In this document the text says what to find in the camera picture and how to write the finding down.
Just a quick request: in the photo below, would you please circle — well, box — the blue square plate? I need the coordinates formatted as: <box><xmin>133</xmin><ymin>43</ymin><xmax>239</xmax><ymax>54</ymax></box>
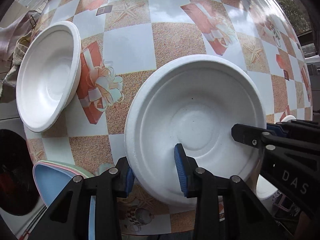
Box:
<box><xmin>33</xmin><ymin>165</ymin><xmax>95</xmax><ymax>239</ymax></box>

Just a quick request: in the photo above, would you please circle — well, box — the pink beige cloth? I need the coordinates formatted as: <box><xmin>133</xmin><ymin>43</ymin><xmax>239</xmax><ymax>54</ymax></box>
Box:
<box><xmin>1</xmin><ymin>10</ymin><xmax>40</xmax><ymax>103</ymax></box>

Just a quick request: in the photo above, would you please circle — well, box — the patterned vinyl tablecloth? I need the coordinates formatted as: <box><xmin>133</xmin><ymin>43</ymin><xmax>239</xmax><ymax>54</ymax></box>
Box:
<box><xmin>23</xmin><ymin>0</ymin><xmax>313</xmax><ymax>235</ymax></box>

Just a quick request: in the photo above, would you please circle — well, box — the large white foam bowl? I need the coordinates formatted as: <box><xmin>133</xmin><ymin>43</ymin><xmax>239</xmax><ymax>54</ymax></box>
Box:
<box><xmin>124</xmin><ymin>54</ymin><xmax>266</xmax><ymax>206</ymax></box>

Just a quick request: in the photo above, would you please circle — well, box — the small white foam bowl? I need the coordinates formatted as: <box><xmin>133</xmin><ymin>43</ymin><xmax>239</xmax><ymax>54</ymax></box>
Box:
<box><xmin>16</xmin><ymin>21</ymin><xmax>81</xmax><ymax>133</ymax></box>

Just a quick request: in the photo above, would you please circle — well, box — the pink square plate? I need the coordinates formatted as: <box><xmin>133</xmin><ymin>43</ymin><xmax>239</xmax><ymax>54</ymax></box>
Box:
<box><xmin>35</xmin><ymin>161</ymin><xmax>83</xmax><ymax>177</ymax></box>

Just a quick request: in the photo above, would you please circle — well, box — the green square plate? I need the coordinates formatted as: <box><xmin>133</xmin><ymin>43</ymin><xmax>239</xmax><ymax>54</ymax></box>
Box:
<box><xmin>50</xmin><ymin>161</ymin><xmax>94</xmax><ymax>178</ymax></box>

